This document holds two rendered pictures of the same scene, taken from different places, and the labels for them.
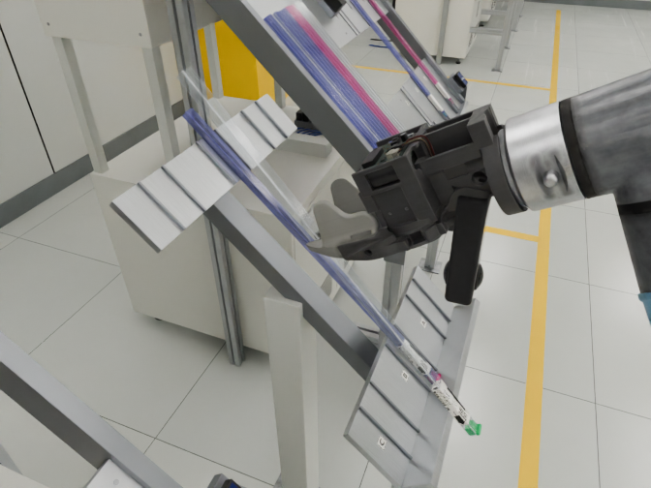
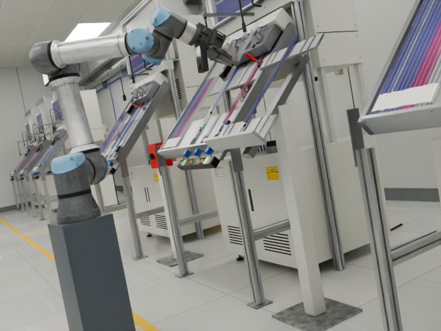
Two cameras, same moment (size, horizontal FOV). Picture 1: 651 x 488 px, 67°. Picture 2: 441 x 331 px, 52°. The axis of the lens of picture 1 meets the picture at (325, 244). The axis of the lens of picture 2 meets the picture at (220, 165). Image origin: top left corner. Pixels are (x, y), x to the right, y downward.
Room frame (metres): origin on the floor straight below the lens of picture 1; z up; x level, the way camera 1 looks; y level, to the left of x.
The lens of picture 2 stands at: (1.39, -1.46, 0.75)
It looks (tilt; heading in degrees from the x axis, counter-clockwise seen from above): 4 degrees down; 128
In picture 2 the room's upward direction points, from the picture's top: 10 degrees counter-clockwise
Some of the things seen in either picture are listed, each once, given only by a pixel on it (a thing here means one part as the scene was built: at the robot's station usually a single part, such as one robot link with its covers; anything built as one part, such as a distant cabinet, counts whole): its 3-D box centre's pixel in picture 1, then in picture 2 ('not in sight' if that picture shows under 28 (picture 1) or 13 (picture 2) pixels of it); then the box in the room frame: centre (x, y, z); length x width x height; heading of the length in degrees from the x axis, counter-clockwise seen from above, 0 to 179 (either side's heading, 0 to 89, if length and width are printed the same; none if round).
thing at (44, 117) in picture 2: not in sight; (56, 154); (-5.59, 3.03, 0.95); 1.37 x 0.82 x 1.90; 69
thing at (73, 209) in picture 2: not in sight; (77, 205); (-0.01, -0.53, 0.60); 0.15 x 0.15 x 0.10
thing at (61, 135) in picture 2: not in sight; (77, 148); (-4.24, 2.50, 0.95); 1.36 x 0.82 x 1.90; 69
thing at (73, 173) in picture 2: not in sight; (71, 172); (-0.01, -0.52, 0.72); 0.13 x 0.12 x 0.14; 115
